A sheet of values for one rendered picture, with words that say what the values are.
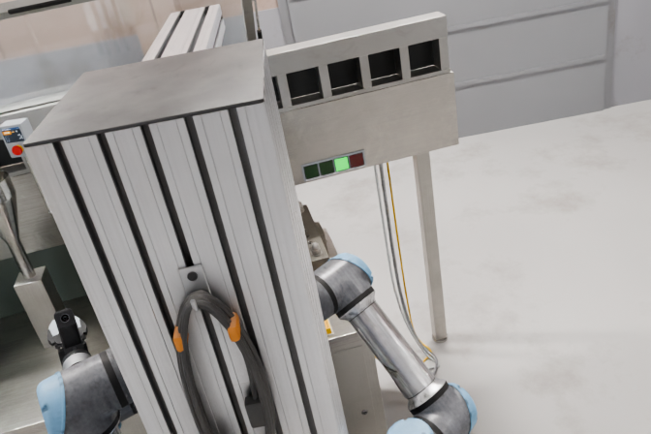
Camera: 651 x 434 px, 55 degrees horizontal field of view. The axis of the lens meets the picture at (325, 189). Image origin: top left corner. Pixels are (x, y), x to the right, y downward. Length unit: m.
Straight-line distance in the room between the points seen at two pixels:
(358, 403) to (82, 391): 1.20
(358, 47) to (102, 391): 1.48
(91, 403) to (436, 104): 1.66
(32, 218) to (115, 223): 1.76
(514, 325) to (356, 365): 1.38
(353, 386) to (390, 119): 0.98
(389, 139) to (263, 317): 1.72
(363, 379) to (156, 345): 1.46
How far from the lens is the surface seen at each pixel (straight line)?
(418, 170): 2.71
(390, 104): 2.38
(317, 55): 2.26
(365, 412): 2.31
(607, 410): 3.03
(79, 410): 1.30
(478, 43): 5.09
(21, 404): 2.26
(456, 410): 1.61
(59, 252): 2.52
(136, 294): 0.76
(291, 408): 0.88
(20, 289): 2.30
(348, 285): 1.56
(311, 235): 2.28
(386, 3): 4.84
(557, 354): 3.24
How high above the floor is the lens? 2.23
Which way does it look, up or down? 28 degrees down
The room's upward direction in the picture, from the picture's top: 11 degrees counter-clockwise
